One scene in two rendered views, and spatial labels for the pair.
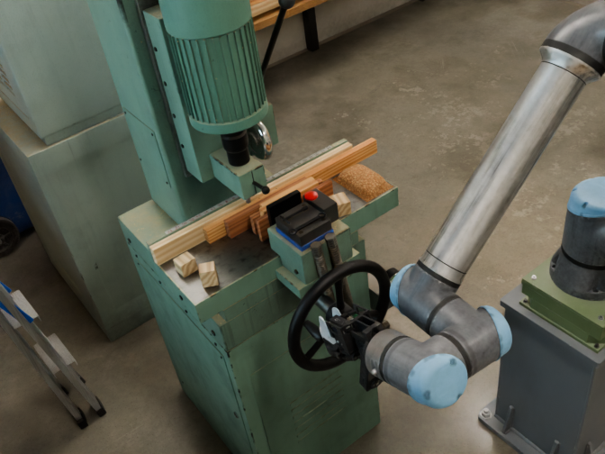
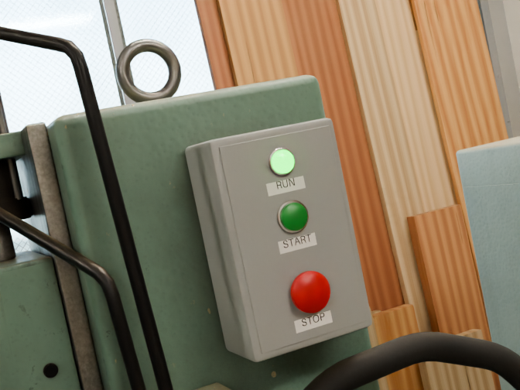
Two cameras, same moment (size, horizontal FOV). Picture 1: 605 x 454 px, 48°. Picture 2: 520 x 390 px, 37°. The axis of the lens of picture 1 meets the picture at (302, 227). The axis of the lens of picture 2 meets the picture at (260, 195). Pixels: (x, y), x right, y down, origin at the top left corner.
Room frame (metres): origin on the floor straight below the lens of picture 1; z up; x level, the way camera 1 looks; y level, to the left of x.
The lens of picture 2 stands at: (1.77, -0.42, 1.46)
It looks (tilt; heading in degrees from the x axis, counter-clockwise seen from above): 3 degrees down; 98
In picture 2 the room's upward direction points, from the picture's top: 12 degrees counter-clockwise
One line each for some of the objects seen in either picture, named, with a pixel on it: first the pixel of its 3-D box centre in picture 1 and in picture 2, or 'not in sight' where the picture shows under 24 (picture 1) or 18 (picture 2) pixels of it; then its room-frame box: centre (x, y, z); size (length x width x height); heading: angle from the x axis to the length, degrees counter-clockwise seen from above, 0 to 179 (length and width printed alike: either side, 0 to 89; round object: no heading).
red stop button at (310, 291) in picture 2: not in sight; (310, 292); (1.71, 0.13, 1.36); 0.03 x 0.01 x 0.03; 31
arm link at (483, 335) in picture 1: (469, 339); not in sight; (0.78, -0.26, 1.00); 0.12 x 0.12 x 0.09; 29
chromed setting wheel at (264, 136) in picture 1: (257, 138); not in sight; (1.52, 0.08, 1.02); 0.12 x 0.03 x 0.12; 31
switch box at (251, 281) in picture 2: not in sight; (278, 236); (1.69, 0.16, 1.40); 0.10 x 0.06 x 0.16; 31
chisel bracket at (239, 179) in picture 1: (239, 173); not in sight; (1.37, 0.13, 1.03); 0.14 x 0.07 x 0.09; 31
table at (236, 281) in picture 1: (291, 240); not in sight; (1.28, 0.03, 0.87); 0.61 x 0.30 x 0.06; 121
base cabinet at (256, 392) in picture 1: (260, 337); not in sight; (1.45, 0.18, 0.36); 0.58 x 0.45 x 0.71; 31
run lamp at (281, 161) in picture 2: not in sight; (282, 161); (1.71, 0.13, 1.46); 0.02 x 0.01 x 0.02; 31
